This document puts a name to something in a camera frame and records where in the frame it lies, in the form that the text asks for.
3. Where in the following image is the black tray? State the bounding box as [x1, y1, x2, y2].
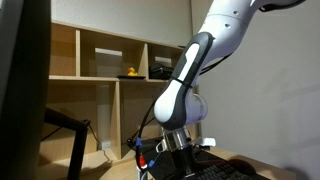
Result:
[117, 75, 146, 80]

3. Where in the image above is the wooden shelf unit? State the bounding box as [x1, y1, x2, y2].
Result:
[47, 22, 182, 160]

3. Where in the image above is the black desk mat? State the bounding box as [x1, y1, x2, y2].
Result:
[138, 138, 271, 180]

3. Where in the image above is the black bag on shelf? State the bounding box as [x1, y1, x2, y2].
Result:
[149, 63, 173, 80]

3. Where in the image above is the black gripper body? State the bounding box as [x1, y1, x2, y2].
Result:
[173, 146, 196, 176]

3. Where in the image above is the grey mechanical keyboard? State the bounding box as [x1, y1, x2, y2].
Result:
[192, 159, 259, 180]

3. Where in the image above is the black metal stand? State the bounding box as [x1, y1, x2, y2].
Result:
[40, 108, 90, 180]

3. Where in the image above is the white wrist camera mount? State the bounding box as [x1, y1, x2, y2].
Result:
[155, 138, 216, 153]

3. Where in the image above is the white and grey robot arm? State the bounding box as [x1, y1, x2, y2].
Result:
[154, 0, 306, 179]

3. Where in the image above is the yellow rubber duck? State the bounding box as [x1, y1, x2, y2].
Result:
[127, 67, 138, 76]

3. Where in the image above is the black monitor edge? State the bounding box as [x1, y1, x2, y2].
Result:
[0, 0, 51, 180]

